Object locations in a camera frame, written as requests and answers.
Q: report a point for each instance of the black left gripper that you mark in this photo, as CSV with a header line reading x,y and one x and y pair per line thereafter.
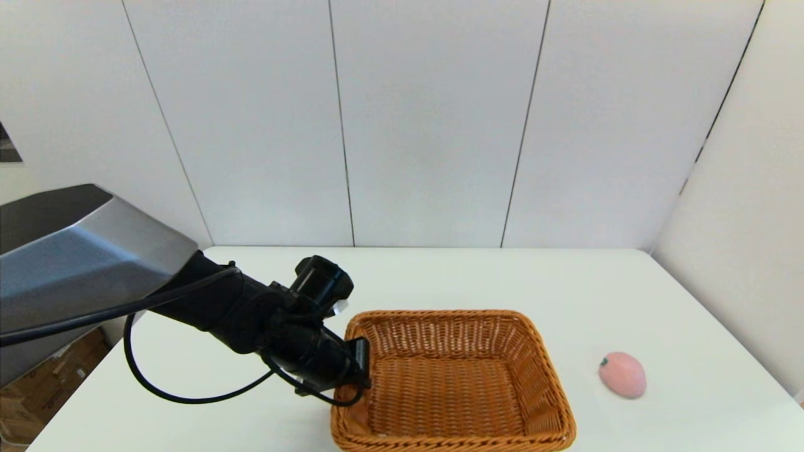
x,y
314,355

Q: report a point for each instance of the orange woven wicker basket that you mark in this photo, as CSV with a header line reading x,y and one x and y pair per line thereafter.
x,y
452,389

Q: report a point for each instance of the pink toy peach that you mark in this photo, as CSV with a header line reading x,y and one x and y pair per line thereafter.
x,y
622,375

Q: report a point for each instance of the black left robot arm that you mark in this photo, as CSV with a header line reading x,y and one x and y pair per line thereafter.
x,y
81,263

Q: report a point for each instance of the brown cardboard box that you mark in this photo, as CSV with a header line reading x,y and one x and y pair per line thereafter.
x,y
81,364
19,420

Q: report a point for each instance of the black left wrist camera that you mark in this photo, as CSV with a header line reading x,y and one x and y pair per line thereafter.
x,y
321,282

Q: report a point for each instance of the dark wall fixture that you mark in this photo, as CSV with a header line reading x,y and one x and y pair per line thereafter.
x,y
7,147

